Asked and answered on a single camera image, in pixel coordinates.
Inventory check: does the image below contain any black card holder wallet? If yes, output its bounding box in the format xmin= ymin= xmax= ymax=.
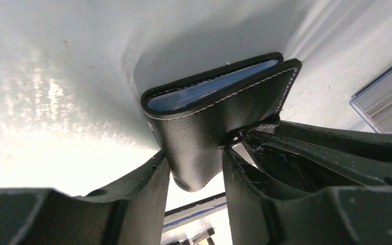
xmin=140 ymin=52 xmax=302 ymax=192

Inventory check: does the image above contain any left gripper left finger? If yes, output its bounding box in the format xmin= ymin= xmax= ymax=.
xmin=0 ymin=152 xmax=170 ymax=244

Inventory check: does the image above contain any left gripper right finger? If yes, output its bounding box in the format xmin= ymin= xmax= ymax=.
xmin=223 ymin=148 xmax=392 ymax=244

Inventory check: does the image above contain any clear plastic card tray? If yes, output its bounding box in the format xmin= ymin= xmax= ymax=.
xmin=349 ymin=66 xmax=392 ymax=134

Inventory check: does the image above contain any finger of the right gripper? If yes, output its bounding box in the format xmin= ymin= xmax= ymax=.
xmin=243 ymin=132 xmax=392 ymax=192
xmin=275 ymin=121 xmax=392 ymax=163

